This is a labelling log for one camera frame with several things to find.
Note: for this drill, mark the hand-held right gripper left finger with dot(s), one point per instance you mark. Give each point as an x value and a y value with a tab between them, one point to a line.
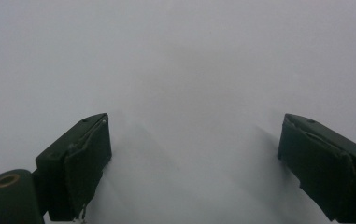
73	165

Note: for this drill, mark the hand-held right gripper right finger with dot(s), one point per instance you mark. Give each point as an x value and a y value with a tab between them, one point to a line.
325	161

